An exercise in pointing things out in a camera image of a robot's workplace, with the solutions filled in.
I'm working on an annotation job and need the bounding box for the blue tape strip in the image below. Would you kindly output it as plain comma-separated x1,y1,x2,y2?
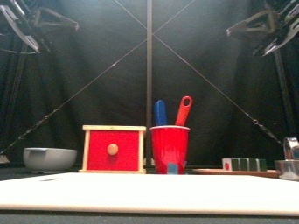
166,162,181,175

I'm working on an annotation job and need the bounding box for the red plastic cup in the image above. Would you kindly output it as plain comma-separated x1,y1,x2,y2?
150,125,193,175

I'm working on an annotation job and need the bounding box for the vertical metal frame pole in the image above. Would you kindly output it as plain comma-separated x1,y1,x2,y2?
145,0,156,168

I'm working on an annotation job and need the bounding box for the grey bowl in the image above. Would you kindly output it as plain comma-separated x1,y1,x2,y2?
23,147,79,174

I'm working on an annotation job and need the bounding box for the white cutting board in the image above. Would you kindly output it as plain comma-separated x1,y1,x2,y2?
0,171,299,217

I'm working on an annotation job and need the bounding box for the red utensil with hole handle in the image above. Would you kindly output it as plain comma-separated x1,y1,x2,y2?
174,95,194,127

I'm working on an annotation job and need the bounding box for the blue toy knife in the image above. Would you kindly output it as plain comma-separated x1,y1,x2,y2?
154,99,170,127

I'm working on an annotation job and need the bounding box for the black cable loop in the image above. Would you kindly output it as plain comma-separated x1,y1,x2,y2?
0,46,42,56

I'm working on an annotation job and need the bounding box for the red wooden drawer box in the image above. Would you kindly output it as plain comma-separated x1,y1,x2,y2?
79,124,149,175

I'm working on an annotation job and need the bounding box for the shiny metal pot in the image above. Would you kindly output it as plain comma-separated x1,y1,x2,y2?
274,136,299,181

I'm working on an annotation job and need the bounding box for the diagonal brace wire with turnbuckle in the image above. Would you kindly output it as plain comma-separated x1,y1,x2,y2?
113,0,284,145
0,0,198,155

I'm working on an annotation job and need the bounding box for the green toy sushi roll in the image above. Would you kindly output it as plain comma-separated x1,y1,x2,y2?
221,157,269,172

